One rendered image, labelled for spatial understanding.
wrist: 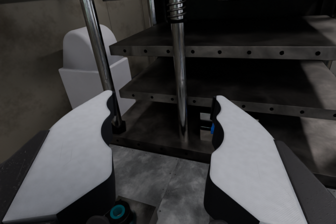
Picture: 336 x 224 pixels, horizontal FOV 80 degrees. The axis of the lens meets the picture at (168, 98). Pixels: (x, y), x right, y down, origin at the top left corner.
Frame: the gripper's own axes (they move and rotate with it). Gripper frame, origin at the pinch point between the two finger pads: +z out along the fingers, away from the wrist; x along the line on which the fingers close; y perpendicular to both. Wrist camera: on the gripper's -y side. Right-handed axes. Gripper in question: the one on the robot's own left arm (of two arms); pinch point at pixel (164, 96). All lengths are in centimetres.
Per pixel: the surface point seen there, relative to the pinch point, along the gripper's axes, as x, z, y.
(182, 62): 7, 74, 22
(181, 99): 8, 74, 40
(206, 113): 21, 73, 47
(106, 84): -31, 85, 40
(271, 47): 40, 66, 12
